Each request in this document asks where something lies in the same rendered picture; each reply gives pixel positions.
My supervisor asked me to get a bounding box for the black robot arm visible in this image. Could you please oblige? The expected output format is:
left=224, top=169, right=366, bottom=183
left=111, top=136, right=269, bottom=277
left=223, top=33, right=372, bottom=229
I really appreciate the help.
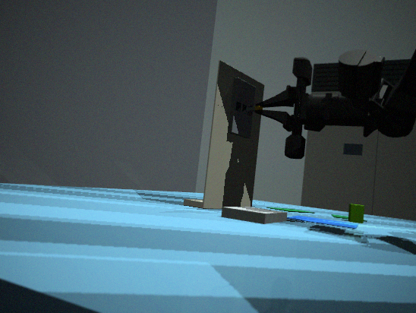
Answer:
left=336, top=49, right=416, bottom=138

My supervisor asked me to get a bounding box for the grey panel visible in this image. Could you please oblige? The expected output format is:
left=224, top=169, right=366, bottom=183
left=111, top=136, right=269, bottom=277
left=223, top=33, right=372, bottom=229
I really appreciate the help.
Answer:
left=183, top=60, right=264, bottom=209

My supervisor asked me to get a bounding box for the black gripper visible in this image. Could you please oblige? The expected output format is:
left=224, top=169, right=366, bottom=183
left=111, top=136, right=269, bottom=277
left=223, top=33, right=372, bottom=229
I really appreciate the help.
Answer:
left=255, top=58, right=339, bottom=159

